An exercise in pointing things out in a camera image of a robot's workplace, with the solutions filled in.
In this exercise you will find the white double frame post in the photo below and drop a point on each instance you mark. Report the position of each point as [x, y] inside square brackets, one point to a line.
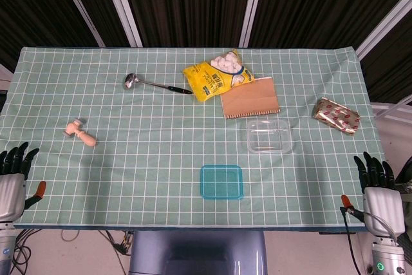
[252, 4]

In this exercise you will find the blue plastic lid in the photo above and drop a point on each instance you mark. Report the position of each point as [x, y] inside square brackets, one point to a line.
[222, 181]

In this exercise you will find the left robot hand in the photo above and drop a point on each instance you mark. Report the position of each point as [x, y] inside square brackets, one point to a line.
[11, 194]

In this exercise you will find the beige wooden mallet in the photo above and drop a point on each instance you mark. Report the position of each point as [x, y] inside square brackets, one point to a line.
[85, 138]

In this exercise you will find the slanted white frame post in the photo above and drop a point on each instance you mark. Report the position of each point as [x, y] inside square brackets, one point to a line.
[383, 27]

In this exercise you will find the thin white frame post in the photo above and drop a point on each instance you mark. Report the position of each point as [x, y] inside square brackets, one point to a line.
[80, 7]

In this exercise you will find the wide white frame post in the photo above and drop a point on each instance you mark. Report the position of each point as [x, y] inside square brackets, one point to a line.
[122, 4]

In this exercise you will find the green checked tablecloth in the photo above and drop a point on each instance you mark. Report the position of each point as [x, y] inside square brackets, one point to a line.
[145, 159]

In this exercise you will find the gold foil packet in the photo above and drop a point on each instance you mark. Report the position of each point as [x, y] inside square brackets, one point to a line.
[336, 115]

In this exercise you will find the yellow snack bag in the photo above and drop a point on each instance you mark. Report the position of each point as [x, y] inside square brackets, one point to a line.
[209, 78]

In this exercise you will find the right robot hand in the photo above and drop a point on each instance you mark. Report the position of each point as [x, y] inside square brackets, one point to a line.
[383, 207]

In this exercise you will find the brown spiral notebook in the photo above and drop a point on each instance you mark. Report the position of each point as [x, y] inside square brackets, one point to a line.
[251, 101]

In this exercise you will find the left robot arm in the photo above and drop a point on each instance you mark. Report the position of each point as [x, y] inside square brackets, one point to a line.
[5, 252]

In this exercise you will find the blue-grey robot torso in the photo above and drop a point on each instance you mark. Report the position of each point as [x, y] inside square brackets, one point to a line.
[193, 249]

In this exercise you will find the clear plastic container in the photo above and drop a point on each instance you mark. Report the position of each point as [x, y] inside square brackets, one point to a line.
[267, 136]

